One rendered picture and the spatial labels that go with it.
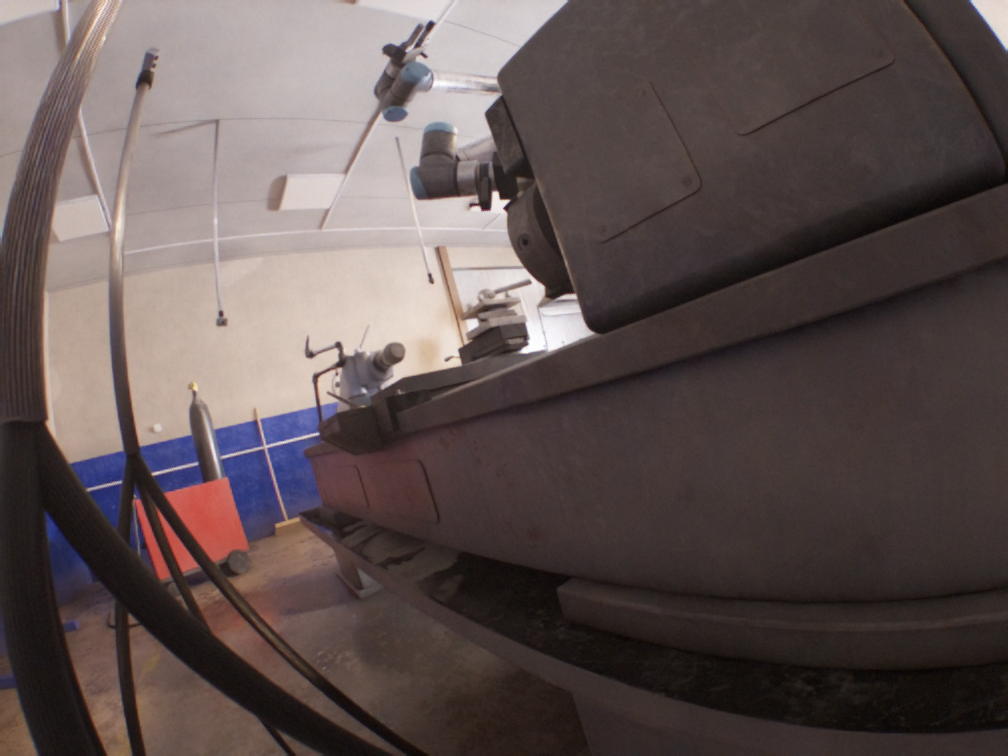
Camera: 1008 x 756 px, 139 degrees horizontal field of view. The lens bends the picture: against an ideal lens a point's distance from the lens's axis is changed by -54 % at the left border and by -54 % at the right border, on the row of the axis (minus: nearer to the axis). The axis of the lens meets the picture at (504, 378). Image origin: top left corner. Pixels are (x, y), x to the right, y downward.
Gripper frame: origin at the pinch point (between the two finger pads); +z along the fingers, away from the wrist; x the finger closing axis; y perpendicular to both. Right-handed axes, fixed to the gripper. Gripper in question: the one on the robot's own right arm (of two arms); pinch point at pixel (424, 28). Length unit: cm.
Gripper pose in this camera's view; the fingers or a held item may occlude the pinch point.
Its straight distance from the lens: 152.3
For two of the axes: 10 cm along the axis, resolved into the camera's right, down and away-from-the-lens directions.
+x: -4.0, 7.7, -5.0
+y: 7.1, 6.0, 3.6
